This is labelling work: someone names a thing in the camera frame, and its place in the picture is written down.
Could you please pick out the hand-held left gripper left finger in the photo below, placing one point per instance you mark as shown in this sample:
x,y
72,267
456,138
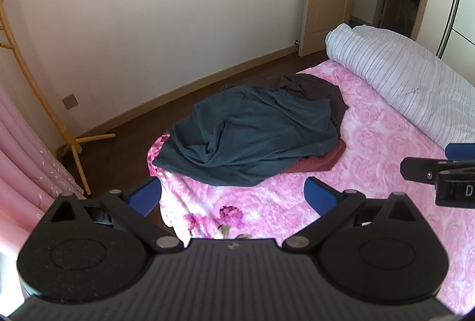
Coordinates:
x,y
146,196

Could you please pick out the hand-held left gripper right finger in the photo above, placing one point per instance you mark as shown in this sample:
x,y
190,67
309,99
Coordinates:
x,y
319,196

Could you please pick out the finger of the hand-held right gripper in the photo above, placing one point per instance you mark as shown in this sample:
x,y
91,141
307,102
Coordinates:
x,y
462,151
419,168

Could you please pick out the dark teal long-sleeved shirt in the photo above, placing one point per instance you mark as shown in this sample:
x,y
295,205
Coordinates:
x,y
241,135

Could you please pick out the rust red garment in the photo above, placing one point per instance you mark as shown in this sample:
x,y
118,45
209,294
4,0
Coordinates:
x,y
323,159

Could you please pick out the pink floral bed blanket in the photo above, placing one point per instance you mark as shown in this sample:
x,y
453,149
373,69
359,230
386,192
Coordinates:
x,y
371,128

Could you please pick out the striped white quilt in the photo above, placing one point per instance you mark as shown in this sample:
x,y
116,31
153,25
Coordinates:
x,y
400,72

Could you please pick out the dark brown garment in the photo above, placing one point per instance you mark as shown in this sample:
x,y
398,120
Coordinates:
x,y
319,87

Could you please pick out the wooden coat rack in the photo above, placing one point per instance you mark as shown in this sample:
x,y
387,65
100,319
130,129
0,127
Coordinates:
x,y
59,128

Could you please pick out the pink curtain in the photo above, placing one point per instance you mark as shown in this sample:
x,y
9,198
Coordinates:
x,y
22,172

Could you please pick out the beige wall socket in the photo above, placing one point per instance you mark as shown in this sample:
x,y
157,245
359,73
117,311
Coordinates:
x,y
69,102

